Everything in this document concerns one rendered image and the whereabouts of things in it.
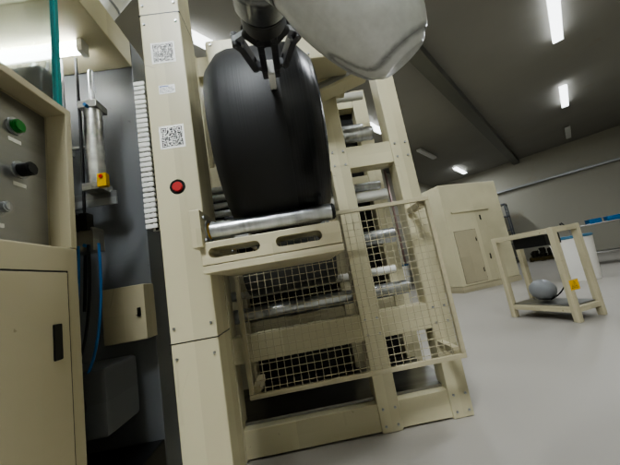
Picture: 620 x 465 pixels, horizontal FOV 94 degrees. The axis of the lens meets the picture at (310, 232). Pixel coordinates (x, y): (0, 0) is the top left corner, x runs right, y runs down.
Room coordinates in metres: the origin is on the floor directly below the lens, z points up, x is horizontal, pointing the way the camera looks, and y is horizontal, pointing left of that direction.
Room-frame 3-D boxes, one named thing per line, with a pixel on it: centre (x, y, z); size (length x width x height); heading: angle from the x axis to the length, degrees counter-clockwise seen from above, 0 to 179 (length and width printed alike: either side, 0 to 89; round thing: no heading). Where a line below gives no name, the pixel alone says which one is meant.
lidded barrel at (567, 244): (4.56, -3.96, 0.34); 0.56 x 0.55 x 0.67; 137
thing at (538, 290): (2.81, -2.10, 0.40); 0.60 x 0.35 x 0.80; 18
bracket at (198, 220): (0.90, 0.29, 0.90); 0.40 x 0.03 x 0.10; 3
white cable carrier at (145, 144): (0.84, 0.45, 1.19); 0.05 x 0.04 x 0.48; 3
